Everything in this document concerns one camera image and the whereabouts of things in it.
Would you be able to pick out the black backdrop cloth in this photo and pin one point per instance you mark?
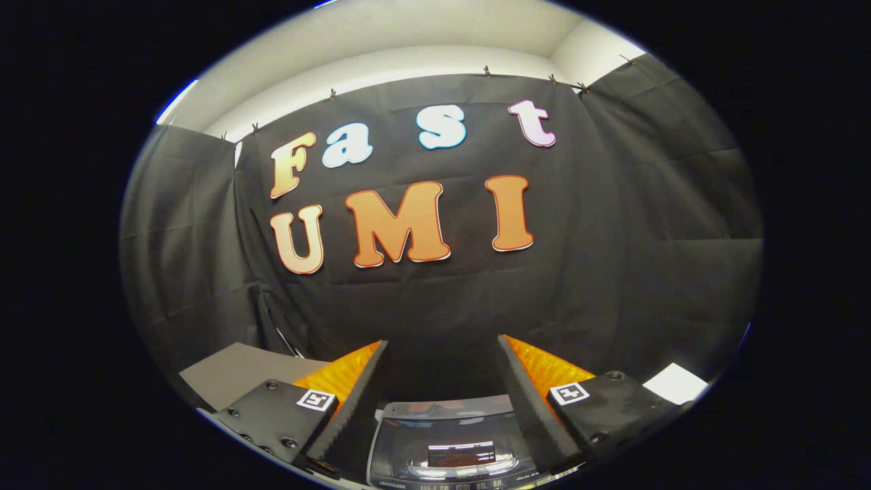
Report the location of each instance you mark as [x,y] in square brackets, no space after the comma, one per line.
[612,238]

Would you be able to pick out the grey washing machine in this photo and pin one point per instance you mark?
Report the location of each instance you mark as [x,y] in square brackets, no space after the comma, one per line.
[476,484]

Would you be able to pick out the white side table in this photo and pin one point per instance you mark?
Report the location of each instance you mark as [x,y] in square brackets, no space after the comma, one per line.
[674,384]

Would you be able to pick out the dark washing machine lid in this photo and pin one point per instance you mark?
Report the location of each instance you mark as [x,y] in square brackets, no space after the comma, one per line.
[449,432]

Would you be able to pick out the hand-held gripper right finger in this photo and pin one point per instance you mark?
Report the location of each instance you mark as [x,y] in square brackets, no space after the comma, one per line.
[524,408]

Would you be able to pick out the grey board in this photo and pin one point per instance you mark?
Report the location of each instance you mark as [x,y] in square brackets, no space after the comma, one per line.
[231,371]

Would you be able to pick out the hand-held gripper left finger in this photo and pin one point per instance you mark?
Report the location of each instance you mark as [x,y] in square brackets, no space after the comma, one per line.
[364,408]

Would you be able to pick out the row of small clips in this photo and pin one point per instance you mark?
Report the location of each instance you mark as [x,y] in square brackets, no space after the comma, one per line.
[486,71]

